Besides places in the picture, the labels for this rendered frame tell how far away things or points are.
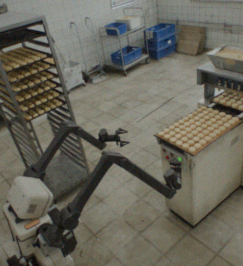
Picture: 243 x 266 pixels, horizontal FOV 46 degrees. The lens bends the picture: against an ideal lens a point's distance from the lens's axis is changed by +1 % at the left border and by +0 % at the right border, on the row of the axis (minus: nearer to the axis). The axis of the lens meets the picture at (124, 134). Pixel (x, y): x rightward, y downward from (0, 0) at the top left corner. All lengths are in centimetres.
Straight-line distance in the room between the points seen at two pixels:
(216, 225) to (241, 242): 24
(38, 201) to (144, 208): 159
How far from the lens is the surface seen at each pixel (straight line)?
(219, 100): 271
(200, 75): 267
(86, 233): 285
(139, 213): 287
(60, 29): 576
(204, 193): 248
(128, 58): 593
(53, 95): 268
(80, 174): 322
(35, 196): 148
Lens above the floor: 218
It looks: 33 degrees down
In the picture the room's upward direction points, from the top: 10 degrees counter-clockwise
